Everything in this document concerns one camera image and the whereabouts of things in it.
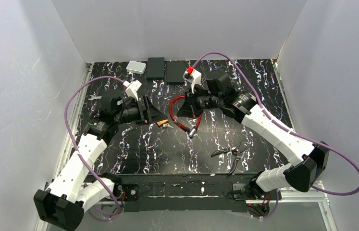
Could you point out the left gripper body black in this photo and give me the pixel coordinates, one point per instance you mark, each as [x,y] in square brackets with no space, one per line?
[146,110]

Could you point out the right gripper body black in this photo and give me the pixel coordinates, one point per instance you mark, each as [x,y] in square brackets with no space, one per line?
[192,105]

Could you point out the brass padlock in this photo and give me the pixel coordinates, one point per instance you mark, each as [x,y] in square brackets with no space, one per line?
[162,122]

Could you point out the silver key bunch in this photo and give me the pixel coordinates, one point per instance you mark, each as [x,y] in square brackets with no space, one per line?
[167,125]

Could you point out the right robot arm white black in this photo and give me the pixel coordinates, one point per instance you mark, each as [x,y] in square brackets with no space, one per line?
[306,160]

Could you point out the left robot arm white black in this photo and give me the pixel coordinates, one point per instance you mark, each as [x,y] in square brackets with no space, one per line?
[77,188]

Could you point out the silver open-end wrench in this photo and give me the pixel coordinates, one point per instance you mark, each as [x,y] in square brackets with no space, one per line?
[93,97]

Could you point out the black box right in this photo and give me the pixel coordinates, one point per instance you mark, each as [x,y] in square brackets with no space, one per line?
[175,71]

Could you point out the black box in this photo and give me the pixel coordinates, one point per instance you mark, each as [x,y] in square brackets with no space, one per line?
[155,68]
[175,71]

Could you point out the white rectangular box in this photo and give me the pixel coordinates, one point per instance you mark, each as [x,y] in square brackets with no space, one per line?
[136,67]

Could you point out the black box left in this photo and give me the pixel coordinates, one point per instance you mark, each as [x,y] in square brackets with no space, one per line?
[155,68]

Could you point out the black pliers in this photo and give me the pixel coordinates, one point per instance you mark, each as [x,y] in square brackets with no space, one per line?
[236,155]

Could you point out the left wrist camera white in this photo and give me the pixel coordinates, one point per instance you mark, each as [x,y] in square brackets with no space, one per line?
[131,89]

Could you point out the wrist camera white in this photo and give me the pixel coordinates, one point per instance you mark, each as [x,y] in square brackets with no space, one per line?
[192,76]
[131,89]

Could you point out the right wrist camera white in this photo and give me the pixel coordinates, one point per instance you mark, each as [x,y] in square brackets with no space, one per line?
[192,76]

